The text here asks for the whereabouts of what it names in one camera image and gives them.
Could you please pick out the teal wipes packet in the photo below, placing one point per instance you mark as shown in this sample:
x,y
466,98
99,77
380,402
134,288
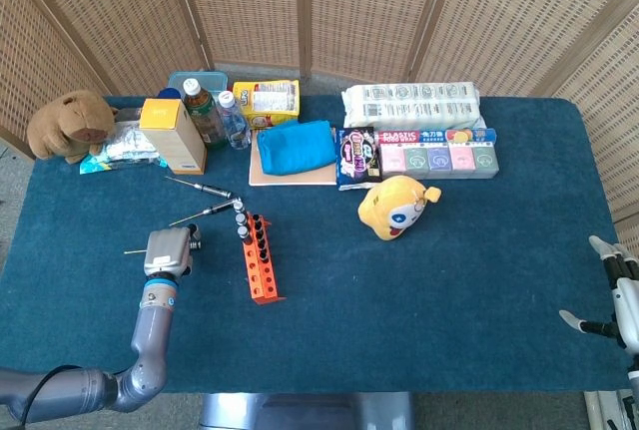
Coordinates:
x,y
100,165

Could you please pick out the woven folding screen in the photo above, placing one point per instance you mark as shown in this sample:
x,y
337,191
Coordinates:
x,y
359,11

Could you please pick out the blue pouch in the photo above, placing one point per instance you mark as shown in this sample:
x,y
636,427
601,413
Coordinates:
x,y
294,148

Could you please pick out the orange screwdriver holder rack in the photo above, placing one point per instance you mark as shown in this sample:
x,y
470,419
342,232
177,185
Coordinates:
x,y
259,280

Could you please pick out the round blue lid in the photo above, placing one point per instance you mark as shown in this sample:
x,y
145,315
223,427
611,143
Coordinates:
x,y
169,93

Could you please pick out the plastic food wrap box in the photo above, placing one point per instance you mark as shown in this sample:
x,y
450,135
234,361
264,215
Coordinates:
x,y
429,136

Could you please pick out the brown capybara plush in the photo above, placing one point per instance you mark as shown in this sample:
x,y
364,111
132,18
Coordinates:
x,y
70,123

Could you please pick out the blue plastic food container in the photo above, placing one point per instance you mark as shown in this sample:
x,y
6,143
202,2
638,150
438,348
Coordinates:
x,y
209,82

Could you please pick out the green tea bottle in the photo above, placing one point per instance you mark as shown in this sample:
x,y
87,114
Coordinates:
x,y
204,118

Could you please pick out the blue carpet table mat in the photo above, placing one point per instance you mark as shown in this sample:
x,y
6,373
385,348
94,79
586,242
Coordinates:
x,y
399,310

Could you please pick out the white frame part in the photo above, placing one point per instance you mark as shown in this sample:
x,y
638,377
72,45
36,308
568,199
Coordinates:
x,y
599,412

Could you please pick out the pastel pocket tissue pack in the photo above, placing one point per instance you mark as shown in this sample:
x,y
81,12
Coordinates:
x,y
439,160

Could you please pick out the black precision screwdriver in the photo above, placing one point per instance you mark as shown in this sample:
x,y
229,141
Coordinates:
x,y
243,233
238,205
214,191
241,219
135,252
217,208

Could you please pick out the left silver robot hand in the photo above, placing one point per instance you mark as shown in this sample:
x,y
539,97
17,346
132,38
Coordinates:
x,y
167,253

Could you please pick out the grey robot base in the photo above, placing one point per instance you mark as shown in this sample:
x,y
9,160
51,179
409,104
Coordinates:
x,y
299,412

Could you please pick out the yellow cartoon plush toy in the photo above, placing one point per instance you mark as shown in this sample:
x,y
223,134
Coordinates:
x,y
389,210

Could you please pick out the purple snack packet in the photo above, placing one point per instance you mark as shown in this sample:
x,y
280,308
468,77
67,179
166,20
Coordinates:
x,y
357,158

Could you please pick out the silver foil packet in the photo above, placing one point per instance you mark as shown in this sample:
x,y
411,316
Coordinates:
x,y
127,143

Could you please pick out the beige flat board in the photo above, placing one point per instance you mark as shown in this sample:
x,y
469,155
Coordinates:
x,y
289,179

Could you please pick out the yellow snack bag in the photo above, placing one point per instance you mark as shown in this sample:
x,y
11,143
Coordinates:
x,y
269,101

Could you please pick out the tall yellow carton box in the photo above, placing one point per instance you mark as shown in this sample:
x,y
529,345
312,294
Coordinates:
x,y
175,140

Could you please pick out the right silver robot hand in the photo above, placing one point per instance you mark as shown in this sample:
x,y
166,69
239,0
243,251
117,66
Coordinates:
x,y
629,300

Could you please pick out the clear water bottle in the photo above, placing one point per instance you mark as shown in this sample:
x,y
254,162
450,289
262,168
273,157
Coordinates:
x,y
234,123

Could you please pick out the large white tissue pack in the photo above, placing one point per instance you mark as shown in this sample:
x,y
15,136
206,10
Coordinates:
x,y
409,103

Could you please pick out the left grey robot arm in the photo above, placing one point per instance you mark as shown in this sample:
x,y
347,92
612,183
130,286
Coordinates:
x,y
150,345

